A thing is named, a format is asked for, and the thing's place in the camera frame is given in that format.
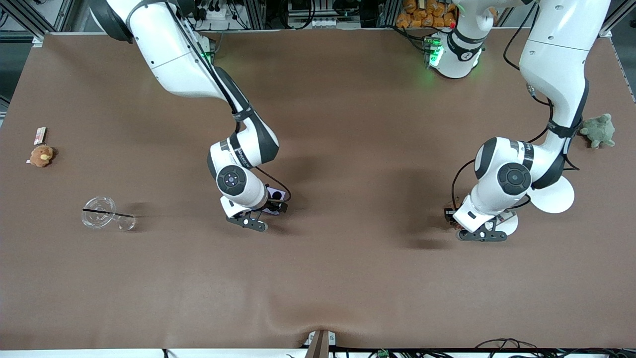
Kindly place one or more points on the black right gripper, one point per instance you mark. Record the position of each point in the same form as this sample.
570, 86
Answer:
273, 204

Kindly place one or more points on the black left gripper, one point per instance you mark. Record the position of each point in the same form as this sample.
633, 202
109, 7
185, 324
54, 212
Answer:
450, 214

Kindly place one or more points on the purple flip phone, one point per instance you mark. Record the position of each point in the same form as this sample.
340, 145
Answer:
273, 189

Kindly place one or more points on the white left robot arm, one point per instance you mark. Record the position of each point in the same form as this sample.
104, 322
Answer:
556, 49

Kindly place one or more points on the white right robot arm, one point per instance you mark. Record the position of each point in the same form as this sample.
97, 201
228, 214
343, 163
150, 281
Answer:
169, 59

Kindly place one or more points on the white round desk lamp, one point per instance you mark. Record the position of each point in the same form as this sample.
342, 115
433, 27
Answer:
556, 199

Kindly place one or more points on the thin black stick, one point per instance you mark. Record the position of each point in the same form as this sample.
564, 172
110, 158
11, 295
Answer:
107, 213

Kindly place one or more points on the green plush toy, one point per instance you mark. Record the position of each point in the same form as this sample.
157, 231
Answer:
600, 131

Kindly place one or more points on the clear glass with straw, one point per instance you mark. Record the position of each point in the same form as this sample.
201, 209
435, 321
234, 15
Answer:
98, 212

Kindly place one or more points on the white power strip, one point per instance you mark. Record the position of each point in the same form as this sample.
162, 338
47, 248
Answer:
216, 11

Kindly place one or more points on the orange plush toys pile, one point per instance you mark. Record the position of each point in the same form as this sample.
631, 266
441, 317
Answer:
425, 14

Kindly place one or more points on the brown plush toy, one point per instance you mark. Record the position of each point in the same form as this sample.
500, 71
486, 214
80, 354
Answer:
41, 155

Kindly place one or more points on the small white card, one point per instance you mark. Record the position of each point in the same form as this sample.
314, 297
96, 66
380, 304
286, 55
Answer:
39, 135

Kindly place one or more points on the metal table edge bracket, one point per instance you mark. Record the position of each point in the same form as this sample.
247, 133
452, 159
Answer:
319, 343

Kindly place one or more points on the aluminium frame profile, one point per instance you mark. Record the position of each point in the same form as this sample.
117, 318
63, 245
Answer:
27, 22
616, 17

